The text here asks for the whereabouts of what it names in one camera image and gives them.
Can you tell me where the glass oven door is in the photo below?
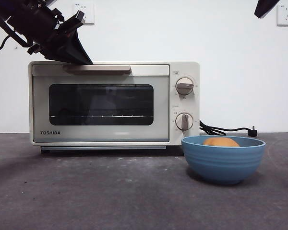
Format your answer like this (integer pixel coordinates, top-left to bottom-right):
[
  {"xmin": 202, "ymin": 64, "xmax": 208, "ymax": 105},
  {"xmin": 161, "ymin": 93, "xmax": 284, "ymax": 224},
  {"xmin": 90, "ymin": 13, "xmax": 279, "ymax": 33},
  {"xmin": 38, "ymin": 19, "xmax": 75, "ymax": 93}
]
[{"xmin": 31, "ymin": 64, "xmax": 170, "ymax": 142}]

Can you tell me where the brown potato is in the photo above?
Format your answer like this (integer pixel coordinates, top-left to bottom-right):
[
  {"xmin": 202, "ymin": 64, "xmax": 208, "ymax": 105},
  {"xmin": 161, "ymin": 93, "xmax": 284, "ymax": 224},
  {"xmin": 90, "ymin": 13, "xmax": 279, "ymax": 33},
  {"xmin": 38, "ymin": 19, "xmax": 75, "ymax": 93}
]
[{"xmin": 203, "ymin": 137, "xmax": 240, "ymax": 147}]

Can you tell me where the cream Toshiba toaster oven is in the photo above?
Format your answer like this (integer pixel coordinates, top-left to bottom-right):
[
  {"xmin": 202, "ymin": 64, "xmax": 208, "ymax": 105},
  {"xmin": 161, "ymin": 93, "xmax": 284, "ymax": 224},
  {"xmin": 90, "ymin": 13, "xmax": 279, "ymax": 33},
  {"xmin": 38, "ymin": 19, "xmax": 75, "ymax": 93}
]
[{"xmin": 28, "ymin": 61, "xmax": 200, "ymax": 154}]

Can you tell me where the oven temperature knob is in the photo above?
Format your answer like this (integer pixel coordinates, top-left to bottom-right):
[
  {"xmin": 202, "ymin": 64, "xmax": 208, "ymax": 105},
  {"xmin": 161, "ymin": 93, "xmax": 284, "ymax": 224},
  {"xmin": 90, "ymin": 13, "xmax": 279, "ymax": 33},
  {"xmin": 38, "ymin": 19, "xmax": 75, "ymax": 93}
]
[{"xmin": 176, "ymin": 77, "xmax": 195, "ymax": 96}]

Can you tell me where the metal oven wire rack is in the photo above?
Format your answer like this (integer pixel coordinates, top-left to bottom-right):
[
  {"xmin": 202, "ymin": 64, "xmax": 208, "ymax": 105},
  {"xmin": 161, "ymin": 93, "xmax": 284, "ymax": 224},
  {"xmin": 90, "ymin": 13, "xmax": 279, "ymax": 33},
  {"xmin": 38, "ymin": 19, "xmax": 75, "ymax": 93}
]
[{"xmin": 50, "ymin": 114, "xmax": 154, "ymax": 119}]

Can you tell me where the oven timer knob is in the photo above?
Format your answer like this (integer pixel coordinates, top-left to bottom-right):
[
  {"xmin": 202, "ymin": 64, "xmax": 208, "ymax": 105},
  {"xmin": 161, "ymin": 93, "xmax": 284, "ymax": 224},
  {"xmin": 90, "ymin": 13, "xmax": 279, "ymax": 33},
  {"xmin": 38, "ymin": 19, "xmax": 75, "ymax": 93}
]
[{"xmin": 175, "ymin": 112, "xmax": 194, "ymax": 131}]

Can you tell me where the beige oven door handle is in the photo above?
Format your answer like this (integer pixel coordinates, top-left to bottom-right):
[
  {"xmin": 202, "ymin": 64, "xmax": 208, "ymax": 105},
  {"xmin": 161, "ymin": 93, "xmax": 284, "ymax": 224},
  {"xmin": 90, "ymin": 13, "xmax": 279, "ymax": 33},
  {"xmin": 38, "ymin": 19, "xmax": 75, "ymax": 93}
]
[{"xmin": 63, "ymin": 64, "xmax": 132, "ymax": 75}]

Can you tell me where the black power cable with plug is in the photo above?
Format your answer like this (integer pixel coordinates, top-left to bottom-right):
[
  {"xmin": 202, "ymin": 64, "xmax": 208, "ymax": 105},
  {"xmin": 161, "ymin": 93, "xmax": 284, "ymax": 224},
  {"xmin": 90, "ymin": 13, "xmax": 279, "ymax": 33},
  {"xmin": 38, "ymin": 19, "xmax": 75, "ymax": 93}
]
[{"xmin": 199, "ymin": 119, "xmax": 259, "ymax": 138}]

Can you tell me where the blue ribbed bowl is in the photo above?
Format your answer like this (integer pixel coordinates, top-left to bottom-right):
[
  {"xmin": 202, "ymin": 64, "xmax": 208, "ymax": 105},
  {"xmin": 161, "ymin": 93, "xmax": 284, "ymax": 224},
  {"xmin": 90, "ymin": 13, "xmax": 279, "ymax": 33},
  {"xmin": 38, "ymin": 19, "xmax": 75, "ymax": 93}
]
[{"xmin": 181, "ymin": 135, "xmax": 267, "ymax": 185}]

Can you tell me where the oven crumb tray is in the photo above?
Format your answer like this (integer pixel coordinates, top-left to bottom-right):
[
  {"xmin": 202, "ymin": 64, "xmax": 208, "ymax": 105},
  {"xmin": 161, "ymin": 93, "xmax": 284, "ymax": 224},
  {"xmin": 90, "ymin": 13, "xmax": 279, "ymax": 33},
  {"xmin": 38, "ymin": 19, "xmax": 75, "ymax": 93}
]
[{"xmin": 40, "ymin": 145, "xmax": 168, "ymax": 151}]

